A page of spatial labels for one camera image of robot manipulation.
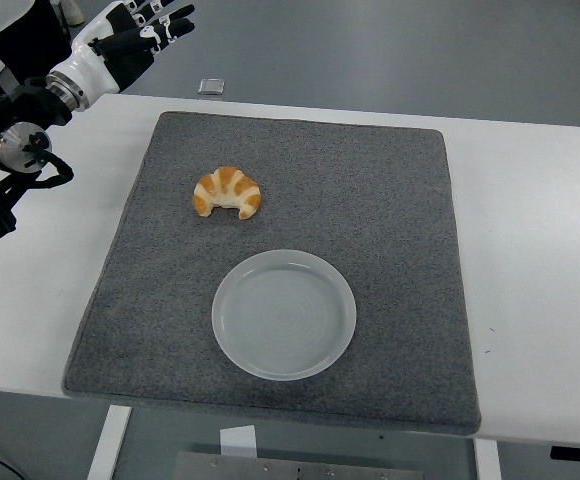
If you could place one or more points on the person's white shoe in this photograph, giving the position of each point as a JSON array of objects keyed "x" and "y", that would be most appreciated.
[{"x": 75, "y": 12}]

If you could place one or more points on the golden croissant bread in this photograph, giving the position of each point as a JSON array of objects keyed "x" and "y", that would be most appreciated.
[{"x": 227, "y": 190}]

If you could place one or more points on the round translucent white plate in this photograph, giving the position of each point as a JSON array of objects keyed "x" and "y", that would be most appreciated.
[{"x": 284, "y": 315}]

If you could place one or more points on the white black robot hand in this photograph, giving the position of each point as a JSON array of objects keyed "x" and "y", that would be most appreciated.
[{"x": 95, "y": 65}]

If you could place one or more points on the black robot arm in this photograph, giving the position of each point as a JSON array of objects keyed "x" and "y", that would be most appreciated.
[{"x": 15, "y": 145}]

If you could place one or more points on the person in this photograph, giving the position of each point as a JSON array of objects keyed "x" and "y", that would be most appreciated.
[{"x": 35, "y": 35}]

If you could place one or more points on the grey felt mat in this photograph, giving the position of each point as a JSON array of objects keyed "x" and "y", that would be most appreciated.
[{"x": 320, "y": 200}]

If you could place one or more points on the grey metal plate with screws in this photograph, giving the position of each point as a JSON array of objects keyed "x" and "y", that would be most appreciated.
[{"x": 295, "y": 467}]

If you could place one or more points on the white table leg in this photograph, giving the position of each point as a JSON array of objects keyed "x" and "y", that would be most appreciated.
[
  {"x": 112, "y": 440},
  {"x": 487, "y": 460}
]

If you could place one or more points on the small square metal floor cover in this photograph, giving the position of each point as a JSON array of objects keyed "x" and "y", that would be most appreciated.
[{"x": 212, "y": 86}]

